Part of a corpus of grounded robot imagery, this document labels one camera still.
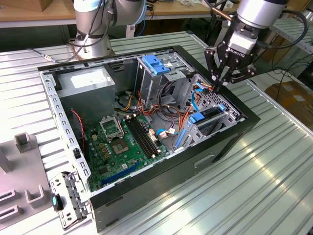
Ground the grey parts rack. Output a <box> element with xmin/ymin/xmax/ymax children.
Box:
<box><xmin>0</xmin><ymin>132</ymin><xmax>53</xmax><ymax>231</ymax></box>

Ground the orange red power wire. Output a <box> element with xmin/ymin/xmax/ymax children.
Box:
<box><xmin>180</xmin><ymin>82</ymin><xmax>221</xmax><ymax>128</ymax></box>

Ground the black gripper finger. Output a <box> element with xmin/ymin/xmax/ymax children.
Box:
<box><xmin>219</xmin><ymin>63</ymin><xmax>258</xmax><ymax>87</ymax></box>
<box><xmin>204</xmin><ymin>46</ymin><xmax>223</xmax><ymax>91</ymax></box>

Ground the grey power supply unit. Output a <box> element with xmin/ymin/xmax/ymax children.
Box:
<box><xmin>55</xmin><ymin>66</ymin><xmax>116</xmax><ymax>125</ymax></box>

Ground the thick black gripper cable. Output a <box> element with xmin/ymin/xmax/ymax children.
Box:
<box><xmin>254</xmin><ymin>8</ymin><xmax>309</xmax><ymax>49</ymax></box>

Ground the shiny silver cylinder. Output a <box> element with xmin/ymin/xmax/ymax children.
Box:
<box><xmin>299</xmin><ymin>9</ymin><xmax>313</xmax><ymax>23</ymax></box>

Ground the brown cardboard box on desk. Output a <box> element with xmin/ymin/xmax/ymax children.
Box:
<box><xmin>29</xmin><ymin>0</ymin><xmax>53</xmax><ymax>12</ymax></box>

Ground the black knob with teal ring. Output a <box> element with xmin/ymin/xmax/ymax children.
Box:
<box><xmin>50</xmin><ymin>193</ymin><xmax>65</xmax><ymax>212</ymax></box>

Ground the black RAM slot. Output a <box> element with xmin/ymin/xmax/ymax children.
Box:
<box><xmin>125</xmin><ymin>117</ymin><xmax>154</xmax><ymax>159</ymax></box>
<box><xmin>131</xmin><ymin>115</ymin><xmax>159</xmax><ymax>155</ymax></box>

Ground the yellow black wire bundle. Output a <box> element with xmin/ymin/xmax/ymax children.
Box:
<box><xmin>121</xmin><ymin>94</ymin><xmax>134</xmax><ymax>111</ymax></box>

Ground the grey metal disk bay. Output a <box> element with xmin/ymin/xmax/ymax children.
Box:
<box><xmin>172</xmin><ymin>105</ymin><xmax>239</xmax><ymax>152</ymax></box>

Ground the long blue data wire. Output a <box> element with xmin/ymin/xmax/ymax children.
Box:
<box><xmin>189</xmin><ymin>82</ymin><xmax>208</xmax><ymax>115</ymax></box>

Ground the metal socket cover frame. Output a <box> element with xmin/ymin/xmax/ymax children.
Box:
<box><xmin>99</xmin><ymin>117</ymin><xmax>123</xmax><ymax>141</ymax></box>

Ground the CPU socket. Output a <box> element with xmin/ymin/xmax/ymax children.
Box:
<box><xmin>111</xmin><ymin>138</ymin><xmax>130</xmax><ymax>156</ymax></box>

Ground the hard disk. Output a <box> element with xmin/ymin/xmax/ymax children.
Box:
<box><xmin>175</xmin><ymin>104</ymin><xmax>225</xmax><ymax>149</ymax></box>

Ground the grey metal drive cage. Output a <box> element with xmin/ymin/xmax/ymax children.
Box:
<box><xmin>134</xmin><ymin>52</ymin><xmax>194</xmax><ymax>108</ymax></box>

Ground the black open PC case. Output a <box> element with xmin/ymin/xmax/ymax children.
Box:
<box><xmin>36</xmin><ymin>45</ymin><xmax>261</xmax><ymax>233</ymax></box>

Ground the red black twisted wire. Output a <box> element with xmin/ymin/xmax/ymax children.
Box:
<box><xmin>70</xmin><ymin>109</ymin><xmax>86</xmax><ymax>150</ymax></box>

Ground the blue plastic drive latch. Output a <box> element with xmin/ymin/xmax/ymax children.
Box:
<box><xmin>141</xmin><ymin>55</ymin><xmax>171</xmax><ymax>75</ymax></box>

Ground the tangled orange black wire bundle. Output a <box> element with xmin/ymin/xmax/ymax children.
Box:
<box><xmin>136</xmin><ymin>90</ymin><xmax>186</xmax><ymax>128</ymax></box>

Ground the large brown cardboard box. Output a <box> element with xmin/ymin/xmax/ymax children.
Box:
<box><xmin>265</xmin><ymin>82</ymin><xmax>313</xmax><ymax>123</ymax></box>

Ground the metal slot retainer bracket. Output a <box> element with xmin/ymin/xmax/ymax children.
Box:
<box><xmin>48</xmin><ymin>171</ymin><xmax>92</xmax><ymax>231</ymax></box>

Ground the cable with metal connector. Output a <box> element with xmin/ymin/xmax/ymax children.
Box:
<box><xmin>28</xmin><ymin>47</ymin><xmax>60</xmax><ymax>63</ymax></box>

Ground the green motherboard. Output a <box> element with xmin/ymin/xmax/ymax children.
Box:
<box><xmin>84</xmin><ymin>114</ymin><xmax>172</xmax><ymax>193</ymax></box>

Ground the blue expansion slot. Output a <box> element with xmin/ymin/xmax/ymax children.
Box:
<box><xmin>101</xmin><ymin>160</ymin><xmax>142</xmax><ymax>186</ymax></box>

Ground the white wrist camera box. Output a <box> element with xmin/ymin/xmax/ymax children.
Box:
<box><xmin>229</xmin><ymin>30</ymin><xmax>256</xmax><ymax>54</ymax></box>

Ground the short blue data wire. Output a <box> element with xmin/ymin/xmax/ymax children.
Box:
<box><xmin>156</xmin><ymin>129</ymin><xmax>177</xmax><ymax>140</ymax></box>

